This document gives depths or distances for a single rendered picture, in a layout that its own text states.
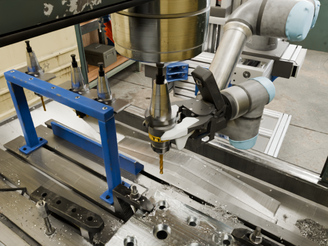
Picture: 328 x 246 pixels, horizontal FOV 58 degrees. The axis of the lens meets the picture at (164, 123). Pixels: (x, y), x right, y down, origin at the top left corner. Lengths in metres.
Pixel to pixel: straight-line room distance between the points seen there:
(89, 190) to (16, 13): 0.91
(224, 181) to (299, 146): 1.66
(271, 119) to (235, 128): 1.99
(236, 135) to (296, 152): 2.04
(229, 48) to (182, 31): 0.51
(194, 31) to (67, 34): 1.29
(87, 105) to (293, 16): 0.65
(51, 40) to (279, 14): 1.09
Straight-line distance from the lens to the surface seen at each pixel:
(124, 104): 0.87
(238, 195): 1.31
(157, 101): 0.56
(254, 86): 0.76
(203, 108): 0.65
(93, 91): 0.95
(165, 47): 0.45
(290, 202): 1.41
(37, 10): 0.20
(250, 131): 0.81
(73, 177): 1.12
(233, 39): 0.97
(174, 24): 0.44
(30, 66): 1.12
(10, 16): 0.19
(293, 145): 2.91
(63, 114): 1.67
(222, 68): 0.91
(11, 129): 1.59
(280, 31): 1.02
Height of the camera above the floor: 1.65
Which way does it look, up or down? 34 degrees down
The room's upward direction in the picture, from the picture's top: straight up
